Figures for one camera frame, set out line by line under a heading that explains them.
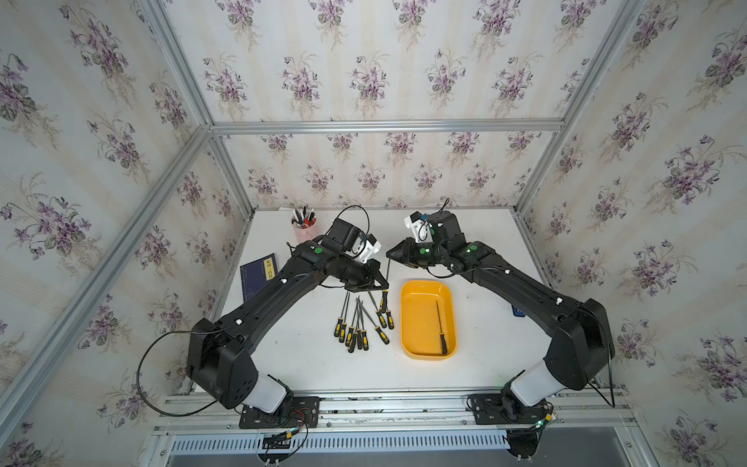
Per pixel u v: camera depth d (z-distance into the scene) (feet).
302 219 3.42
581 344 1.39
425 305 3.08
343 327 2.89
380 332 2.83
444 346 2.72
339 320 2.92
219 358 1.31
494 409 2.37
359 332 2.83
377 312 2.97
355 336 2.81
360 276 2.17
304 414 2.38
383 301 2.35
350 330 2.86
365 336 2.82
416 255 2.30
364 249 2.13
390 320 2.90
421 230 2.31
